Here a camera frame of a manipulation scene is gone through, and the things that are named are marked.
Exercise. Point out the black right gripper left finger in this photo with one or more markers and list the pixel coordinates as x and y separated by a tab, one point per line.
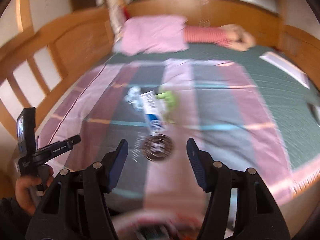
74	206

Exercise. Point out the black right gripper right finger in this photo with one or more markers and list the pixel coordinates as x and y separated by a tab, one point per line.
257	214

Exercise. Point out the person's left hand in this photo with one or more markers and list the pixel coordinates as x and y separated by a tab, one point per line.
22	193

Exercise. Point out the person's black sleeve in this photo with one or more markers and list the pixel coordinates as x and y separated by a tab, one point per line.
14	221

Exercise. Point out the green bed mat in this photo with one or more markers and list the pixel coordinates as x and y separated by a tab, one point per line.
286	98

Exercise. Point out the purple plaid bed sheet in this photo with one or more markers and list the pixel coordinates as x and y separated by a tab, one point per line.
218	105

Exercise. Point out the white blue paper package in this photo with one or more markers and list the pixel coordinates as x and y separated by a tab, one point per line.
152	112

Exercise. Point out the green white wrapper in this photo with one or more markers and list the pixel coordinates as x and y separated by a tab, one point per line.
168	100

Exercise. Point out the white flat panel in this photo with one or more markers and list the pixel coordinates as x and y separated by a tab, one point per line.
286	66

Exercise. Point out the pink pillow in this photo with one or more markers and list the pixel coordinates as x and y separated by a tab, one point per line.
157	34

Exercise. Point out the striped plush doll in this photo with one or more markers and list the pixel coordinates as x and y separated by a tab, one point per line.
230	36

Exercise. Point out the wooden bed frame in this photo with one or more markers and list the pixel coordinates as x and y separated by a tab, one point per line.
42	71

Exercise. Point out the wooden wall cabinets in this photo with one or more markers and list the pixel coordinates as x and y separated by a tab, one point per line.
263	25

